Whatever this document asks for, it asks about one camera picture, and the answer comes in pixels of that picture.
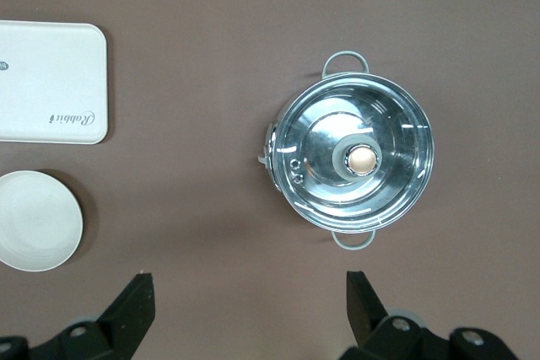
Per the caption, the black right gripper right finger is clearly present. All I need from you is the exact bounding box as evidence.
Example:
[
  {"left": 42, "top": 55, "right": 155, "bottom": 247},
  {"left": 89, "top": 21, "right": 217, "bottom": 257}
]
[{"left": 340, "top": 270, "right": 424, "bottom": 360}]

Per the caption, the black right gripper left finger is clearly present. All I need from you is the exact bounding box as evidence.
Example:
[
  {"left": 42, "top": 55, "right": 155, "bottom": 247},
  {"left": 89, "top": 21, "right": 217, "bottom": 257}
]
[{"left": 24, "top": 273, "right": 156, "bottom": 360}]

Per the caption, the cream round plate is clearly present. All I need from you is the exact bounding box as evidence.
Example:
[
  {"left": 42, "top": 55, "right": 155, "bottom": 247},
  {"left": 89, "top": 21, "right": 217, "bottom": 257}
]
[{"left": 0, "top": 169, "right": 84, "bottom": 273}]

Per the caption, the glass pot lid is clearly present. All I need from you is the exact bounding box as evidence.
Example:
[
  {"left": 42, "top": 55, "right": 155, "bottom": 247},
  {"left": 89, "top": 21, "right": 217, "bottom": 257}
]
[{"left": 273, "top": 73, "right": 435, "bottom": 235}]

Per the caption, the cream rabbit print tray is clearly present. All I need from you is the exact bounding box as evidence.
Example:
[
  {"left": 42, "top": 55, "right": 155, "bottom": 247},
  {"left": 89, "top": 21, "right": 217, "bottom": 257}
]
[{"left": 0, "top": 19, "right": 110, "bottom": 144}]

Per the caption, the silver electric cooking pot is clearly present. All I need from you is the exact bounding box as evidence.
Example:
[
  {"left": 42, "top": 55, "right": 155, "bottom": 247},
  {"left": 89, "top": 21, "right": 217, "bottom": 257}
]
[{"left": 256, "top": 50, "right": 436, "bottom": 252}]

